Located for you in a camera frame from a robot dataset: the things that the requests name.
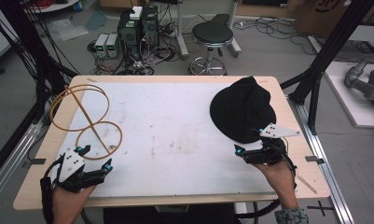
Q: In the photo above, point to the black metal frame post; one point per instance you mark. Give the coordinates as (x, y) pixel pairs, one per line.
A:
(324, 53)
(35, 53)

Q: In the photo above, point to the patterned grey sleeve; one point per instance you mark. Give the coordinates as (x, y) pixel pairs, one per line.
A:
(292, 216)

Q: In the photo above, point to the white desk leg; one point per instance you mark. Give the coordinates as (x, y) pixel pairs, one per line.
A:
(234, 34)
(182, 31)

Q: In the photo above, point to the electronics boxes on floor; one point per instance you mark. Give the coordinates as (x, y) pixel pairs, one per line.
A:
(144, 60)

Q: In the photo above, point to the person's left hand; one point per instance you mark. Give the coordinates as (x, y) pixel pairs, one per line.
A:
(70, 203)

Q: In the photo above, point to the black computer tower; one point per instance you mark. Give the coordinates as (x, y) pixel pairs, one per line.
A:
(129, 34)
(149, 26)

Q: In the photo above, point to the aluminium rail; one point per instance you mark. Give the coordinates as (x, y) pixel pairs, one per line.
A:
(326, 168)
(10, 161)

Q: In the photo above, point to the thin wooden stick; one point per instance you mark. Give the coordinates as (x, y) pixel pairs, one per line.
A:
(307, 184)

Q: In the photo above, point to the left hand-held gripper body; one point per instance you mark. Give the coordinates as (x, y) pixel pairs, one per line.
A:
(70, 165)

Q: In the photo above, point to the black round stool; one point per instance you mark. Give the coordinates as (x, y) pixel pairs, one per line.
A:
(212, 33)

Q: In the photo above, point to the wooden table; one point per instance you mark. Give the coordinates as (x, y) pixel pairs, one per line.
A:
(299, 149)

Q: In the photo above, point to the grey power supply unit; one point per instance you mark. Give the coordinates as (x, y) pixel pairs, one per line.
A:
(112, 45)
(100, 45)

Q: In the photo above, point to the person's right hand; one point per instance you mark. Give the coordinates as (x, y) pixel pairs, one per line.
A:
(278, 180)

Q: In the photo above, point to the white floor platform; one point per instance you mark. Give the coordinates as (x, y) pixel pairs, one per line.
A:
(352, 105)

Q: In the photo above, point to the white box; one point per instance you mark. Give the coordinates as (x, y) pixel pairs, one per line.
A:
(135, 13)

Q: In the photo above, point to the brown cardboard box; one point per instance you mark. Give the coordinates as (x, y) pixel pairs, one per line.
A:
(324, 15)

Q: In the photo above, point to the black hat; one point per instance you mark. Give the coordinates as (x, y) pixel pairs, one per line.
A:
(242, 109)

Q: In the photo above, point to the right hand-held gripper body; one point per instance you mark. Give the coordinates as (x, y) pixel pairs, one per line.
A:
(273, 148)

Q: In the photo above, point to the white table mat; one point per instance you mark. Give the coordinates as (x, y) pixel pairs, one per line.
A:
(175, 140)

